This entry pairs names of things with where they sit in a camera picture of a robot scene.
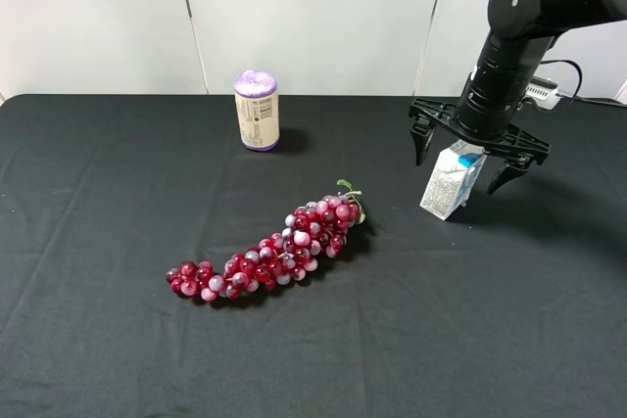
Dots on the white blue milk carton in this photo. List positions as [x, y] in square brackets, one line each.
[452, 179]

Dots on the red artificial grape bunch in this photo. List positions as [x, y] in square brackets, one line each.
[311, 232]

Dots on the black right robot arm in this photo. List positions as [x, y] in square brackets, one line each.
[521, 33]

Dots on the white power strip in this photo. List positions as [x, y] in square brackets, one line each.
[543, 93]

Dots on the purple capped beige cylinder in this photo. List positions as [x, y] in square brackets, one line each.
[257, 107]

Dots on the black tablecloth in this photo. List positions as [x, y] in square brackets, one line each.
[513, 307]

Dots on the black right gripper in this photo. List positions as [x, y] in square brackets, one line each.
[513, 144]

